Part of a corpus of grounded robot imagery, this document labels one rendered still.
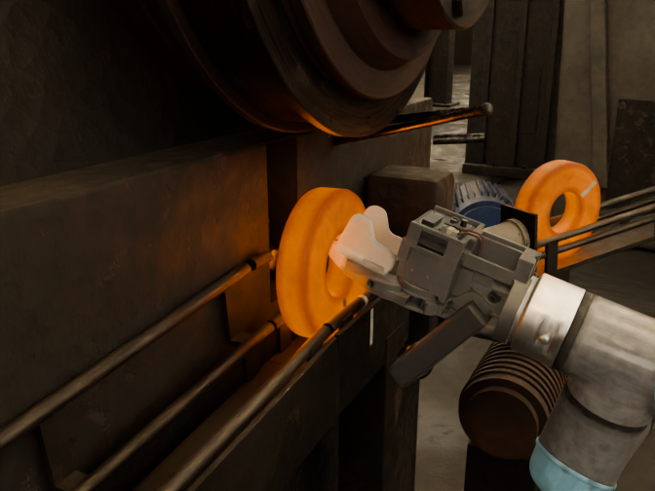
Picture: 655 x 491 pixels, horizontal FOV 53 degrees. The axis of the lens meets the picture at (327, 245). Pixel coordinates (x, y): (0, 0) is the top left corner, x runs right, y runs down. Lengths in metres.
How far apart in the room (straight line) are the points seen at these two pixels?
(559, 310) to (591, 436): 0.11
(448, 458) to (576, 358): 1.12
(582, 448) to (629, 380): 0.08
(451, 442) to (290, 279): 1.18
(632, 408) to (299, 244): 0.32
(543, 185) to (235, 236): 0.55
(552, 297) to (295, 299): 0.23
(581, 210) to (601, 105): 2.21
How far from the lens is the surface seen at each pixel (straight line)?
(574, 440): 0.64
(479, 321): 0.62
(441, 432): 1.78
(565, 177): 1.07
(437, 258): 0.60
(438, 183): 0.84
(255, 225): 0.66
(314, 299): 0.63
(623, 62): 3.30
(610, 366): 0.60
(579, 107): 3.37
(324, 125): 0.55
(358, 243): 0.64
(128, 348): 0.52
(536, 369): 0.99
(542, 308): 0.59
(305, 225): 0.62
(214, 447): 0.49
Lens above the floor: 0.97
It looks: 18 degrees down
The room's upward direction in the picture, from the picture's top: straight up
